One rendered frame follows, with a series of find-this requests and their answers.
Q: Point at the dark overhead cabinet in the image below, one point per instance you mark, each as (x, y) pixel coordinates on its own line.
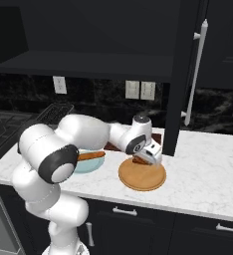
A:
(88, 40)

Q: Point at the black hob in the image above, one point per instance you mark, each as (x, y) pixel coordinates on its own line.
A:
(2, 127)

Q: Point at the dark drawer front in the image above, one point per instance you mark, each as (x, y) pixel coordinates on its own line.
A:
(208, 237)
(135, 225)

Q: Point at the dark lower cupboard door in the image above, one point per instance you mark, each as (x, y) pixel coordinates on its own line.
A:
(32, 229)

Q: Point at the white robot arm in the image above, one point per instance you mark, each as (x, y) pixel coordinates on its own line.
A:
(78, 132)

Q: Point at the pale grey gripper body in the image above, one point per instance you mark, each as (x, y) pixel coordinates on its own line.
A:
(154, 156)

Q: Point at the brown croissant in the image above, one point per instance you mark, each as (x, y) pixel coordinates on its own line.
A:
(138, 161)

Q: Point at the light blue plate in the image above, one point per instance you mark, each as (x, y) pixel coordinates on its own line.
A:
(90, 165)

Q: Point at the tall dark cabinet door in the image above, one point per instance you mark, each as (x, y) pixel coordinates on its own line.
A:
(183, 66)

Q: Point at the round wooden cutting board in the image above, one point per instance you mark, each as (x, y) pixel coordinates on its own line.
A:
(142, 177)

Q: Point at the white wall outlet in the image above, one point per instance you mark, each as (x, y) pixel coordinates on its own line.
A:
(132, 89)
(148, 90)
(59, 85)

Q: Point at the dark panelled cabinet door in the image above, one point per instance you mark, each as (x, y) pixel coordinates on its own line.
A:
(223, 43)

